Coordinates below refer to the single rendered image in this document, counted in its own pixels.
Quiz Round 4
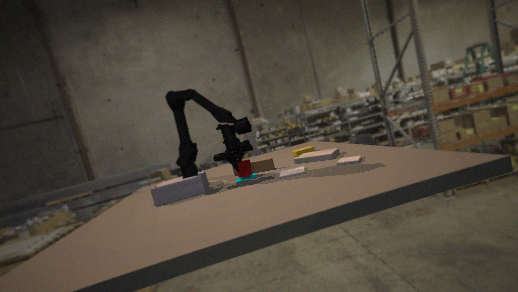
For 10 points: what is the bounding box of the yellow rectangular block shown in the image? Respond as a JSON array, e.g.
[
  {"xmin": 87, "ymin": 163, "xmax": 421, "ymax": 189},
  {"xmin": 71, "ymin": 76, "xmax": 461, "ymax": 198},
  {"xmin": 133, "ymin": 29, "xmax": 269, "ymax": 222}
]
[{"xmin": 292, "ymin": 146, "xmax": 315, "ymax": 157}]

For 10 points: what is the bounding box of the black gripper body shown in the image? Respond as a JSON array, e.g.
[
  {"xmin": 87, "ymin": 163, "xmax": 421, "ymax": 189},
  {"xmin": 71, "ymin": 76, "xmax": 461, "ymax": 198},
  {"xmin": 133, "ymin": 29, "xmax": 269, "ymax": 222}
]
[{"xmin": 214, "ymin": 136, "xmax": 253, "ymax": 162}]

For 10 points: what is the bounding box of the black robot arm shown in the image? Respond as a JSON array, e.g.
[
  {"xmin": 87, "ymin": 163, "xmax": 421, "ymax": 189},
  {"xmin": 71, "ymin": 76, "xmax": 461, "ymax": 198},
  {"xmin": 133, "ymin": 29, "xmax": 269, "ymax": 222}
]
[{"xmin": 165, "ymin": 89, "xmax": 252, "ymax": 179}]

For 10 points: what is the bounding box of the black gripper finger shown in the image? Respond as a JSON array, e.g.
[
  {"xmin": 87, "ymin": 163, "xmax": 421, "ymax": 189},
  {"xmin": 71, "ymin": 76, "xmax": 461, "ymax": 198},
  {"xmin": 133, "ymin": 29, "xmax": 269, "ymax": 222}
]
[
  {"xmin": 235, "ymin": 153, "xmax": 245, "ymax": 163},
  {"xmin": 225, "ymin": 156, "xmax": 239, "ymax": 172}
]

